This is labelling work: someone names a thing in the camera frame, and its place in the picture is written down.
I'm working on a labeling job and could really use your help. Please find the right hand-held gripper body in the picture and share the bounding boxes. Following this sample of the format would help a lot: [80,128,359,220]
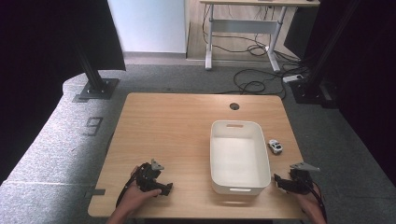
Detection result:
[288,161,321,195]

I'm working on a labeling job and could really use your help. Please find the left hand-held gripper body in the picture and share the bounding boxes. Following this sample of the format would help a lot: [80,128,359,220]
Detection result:
[135,159,165,192]

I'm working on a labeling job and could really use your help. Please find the white toy car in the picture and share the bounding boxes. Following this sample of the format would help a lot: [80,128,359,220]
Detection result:
[267,138,284,155]

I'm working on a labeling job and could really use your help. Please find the white plastic storage bin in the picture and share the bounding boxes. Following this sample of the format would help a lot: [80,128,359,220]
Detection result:
[209,119,272,196]

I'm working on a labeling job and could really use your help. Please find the person's left hand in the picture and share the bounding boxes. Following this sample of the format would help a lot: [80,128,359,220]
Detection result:
[120,166,163,216]

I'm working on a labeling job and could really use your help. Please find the person's right hand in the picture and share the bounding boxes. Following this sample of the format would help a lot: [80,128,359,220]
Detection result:
[295,186,325,216]

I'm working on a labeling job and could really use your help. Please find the black metal stand with base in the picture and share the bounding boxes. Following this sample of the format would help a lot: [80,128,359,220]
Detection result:
[289,0,362,109]
[73,40,120,101]

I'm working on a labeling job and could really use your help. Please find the white power strip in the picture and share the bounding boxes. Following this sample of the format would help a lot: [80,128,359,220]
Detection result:
[282,74,304,84]

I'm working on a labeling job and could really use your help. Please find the black curtain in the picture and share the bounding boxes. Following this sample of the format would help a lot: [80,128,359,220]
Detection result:
[0,0,127,185]
[283,0,396,188]

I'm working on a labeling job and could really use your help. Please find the white panel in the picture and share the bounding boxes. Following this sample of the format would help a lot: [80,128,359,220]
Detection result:
[106,0,189,54]

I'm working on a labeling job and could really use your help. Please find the wooden desk with white legs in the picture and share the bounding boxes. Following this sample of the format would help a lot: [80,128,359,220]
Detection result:
[199,0,321,73]

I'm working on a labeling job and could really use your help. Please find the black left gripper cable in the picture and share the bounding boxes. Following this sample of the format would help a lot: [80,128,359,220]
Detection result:
[115,169,141,208]

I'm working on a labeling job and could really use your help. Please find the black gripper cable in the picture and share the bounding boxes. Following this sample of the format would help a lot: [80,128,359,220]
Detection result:
[307,181,329,223]
[115,169,141,208]

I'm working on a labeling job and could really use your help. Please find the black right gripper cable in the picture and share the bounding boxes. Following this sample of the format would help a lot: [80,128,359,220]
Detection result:
[307,181,329,223]

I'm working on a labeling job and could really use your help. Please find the black cable on carpet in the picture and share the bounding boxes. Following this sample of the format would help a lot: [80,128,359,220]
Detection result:
[214,65,312,101]

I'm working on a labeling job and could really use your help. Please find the black cables under desk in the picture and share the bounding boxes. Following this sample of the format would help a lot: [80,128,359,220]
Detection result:
[201,4,302,60]

